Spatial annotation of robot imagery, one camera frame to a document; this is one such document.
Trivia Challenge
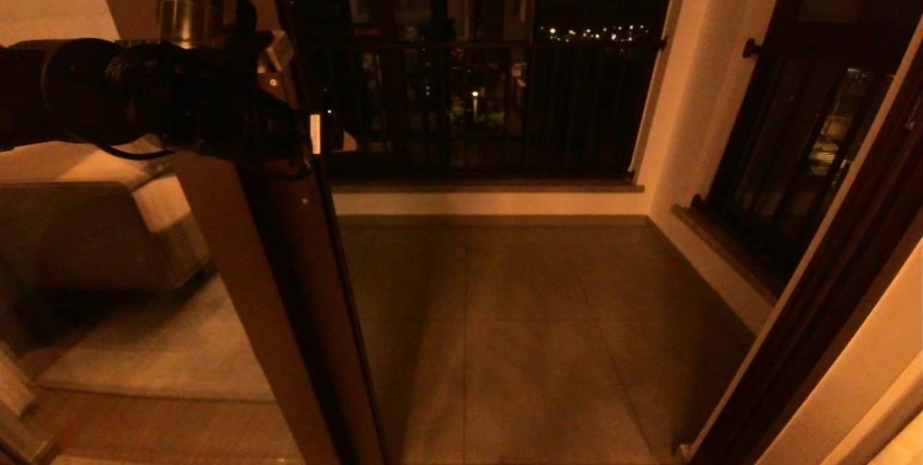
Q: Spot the stone side window sill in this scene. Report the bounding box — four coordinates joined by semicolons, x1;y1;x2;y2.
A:
671;204;783;307

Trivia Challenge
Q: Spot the dark metal balcony railing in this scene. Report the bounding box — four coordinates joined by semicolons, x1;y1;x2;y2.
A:
303;36;668;181

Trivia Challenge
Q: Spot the dark brown door jamb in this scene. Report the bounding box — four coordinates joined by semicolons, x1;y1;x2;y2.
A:
681;18;923;465

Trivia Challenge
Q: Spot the grey sofa with light cushions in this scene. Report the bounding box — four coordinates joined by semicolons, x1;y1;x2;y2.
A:
0;148;211;293

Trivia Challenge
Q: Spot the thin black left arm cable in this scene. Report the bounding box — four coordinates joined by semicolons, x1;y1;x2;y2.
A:
101;143;175;161

